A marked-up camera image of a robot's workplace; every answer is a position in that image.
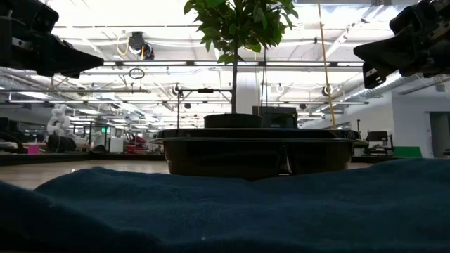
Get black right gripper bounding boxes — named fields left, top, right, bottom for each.
left=353, top=13, right=450, bottom=90

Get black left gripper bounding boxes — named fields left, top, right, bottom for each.
left=0, top=15, right=105, bottom=79

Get black plastic tupperware container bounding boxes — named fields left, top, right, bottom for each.
left=150, top=128, right=369, bottom=181

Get black machine on cart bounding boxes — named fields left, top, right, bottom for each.
left=364, top=130, right=395, bottom=156

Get black round bag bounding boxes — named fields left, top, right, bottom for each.
left=47, top=135, right=77, bottom=153

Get green board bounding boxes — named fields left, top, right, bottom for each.
left=392, top=145, right=423, bottom=159

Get grey door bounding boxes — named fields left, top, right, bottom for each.
left=428, top=111, right=450, bottom=158

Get red cart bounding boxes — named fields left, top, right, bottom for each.
left=125, top=134, right=148, bottom=154

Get black monitor box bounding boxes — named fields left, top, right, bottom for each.
left=252, top=105, right=299, bottom=129

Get small green leafy tree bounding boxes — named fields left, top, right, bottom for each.
left=183, top=0, right=300, bottom=115

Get black plant pot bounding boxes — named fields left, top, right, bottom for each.
left=203, top=112, right=264, bottom=129

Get dark blue towel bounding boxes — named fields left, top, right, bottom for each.
left=0, top=157, right=450, bottom=253

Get hanging yellow cable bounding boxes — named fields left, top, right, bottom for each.
left=317, top=0, right=338, bottom=130

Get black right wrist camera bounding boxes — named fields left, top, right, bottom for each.
left=389, top=0, right=440, bottom=36

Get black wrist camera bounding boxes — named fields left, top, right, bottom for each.
left=13, top=0, right=60, bottom=35
left=389, top=0, right=440, bottom=36

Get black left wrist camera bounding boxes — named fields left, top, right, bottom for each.
left=13, top=0, right=60, bottom=35

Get black aluminium table frame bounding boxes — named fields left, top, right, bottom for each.
left=0, top=150, right=401, bottom=167

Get black camera stand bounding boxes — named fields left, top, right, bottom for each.
left=171, top=84, right=233, bottom=129

